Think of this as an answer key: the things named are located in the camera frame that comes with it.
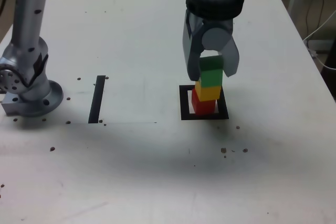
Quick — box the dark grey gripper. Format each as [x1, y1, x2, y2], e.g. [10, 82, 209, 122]
[182, 10, 240, 82]

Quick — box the green cube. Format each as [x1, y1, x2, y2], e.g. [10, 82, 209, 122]
[198, 56, 224, 88]

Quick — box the yellow cube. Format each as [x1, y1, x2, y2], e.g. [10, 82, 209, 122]
[194, 81, 222, 102]

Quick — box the red cube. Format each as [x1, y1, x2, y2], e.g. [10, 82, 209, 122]
[191, 88, 217, 115]

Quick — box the black tape square outline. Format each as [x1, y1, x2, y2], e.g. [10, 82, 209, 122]
[178, 84, 229, 121]

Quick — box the black tape strip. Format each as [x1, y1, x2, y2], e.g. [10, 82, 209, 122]
[88, 75, 106, 124]

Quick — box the black hanging cable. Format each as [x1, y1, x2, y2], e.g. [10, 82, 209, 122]
[305, 0, 326, 40]

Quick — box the white cable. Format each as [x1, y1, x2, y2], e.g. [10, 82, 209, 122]
[303, 10, 336, 70]

